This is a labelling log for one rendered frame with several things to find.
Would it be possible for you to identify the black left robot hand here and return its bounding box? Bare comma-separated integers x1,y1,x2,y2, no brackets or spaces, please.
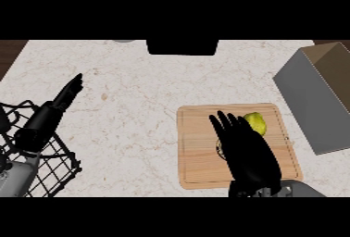
12,72,84,154

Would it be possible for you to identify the wooden cutting board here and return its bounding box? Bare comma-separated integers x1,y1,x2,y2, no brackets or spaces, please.
174,103,304,191

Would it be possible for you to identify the grey cardboard box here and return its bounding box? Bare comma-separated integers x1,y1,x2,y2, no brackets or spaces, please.
272,41,350,156

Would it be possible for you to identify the black wire basket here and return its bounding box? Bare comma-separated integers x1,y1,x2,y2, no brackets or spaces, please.
0,99,83,198

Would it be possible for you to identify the yellow-green fruit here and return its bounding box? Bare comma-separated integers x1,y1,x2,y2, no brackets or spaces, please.
242,111,267,137

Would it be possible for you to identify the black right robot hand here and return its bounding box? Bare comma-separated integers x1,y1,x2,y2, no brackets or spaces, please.
208,110,284,198

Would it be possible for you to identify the black appliance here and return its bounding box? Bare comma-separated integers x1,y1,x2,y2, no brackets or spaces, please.
145,39,220,56

